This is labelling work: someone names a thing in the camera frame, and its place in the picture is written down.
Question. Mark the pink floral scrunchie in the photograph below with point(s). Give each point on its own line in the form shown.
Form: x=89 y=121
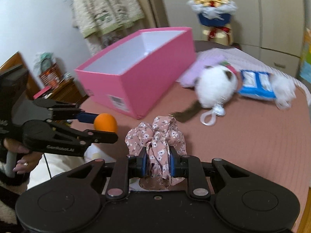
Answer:
x=158 y=136

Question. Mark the white cloth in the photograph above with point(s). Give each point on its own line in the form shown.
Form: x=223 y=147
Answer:
x=63 y=162

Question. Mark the orange foam ball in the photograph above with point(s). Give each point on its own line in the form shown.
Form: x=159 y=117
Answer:
x=105 y=122

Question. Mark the person's left hand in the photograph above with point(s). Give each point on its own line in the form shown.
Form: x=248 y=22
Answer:
x=25 y=162

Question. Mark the blue tissue packet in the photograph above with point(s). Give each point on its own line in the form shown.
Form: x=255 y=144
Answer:
x=255 y=87

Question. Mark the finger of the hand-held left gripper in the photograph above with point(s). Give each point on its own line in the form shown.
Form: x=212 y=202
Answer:
x=86 y=118
x=104 y=137

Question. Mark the red patterned basket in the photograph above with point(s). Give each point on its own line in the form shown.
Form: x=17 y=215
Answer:
x=49 y=72

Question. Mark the pink cardboard box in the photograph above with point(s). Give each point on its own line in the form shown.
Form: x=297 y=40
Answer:
x=116 y=87

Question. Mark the white wardrobe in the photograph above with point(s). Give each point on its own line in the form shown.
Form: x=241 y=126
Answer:
x=175 y=4

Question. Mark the wooden bedside cabinet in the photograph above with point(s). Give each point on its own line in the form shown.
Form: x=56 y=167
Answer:
x=68 y=89

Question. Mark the colourful gift bag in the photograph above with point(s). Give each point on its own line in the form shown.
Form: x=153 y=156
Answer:
x=306 y=60

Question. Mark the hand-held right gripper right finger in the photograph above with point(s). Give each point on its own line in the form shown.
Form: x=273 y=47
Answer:
x=173 y=162

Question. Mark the white fluffy toy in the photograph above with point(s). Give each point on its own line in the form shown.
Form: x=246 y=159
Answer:
x=283 y=87

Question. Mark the flower bouquet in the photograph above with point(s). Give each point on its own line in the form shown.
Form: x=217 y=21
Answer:
x=211 y=4

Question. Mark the hanging cream green blanket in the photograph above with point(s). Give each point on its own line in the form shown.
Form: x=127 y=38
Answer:
x=102 y=9

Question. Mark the cream round gift box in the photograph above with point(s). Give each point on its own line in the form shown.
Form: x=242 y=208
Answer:
x=224 y=38

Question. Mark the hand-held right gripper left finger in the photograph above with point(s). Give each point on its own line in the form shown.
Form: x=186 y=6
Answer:
x=143 y=161

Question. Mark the white plush cat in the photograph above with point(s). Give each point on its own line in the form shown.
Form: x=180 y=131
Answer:
x=216 y=87

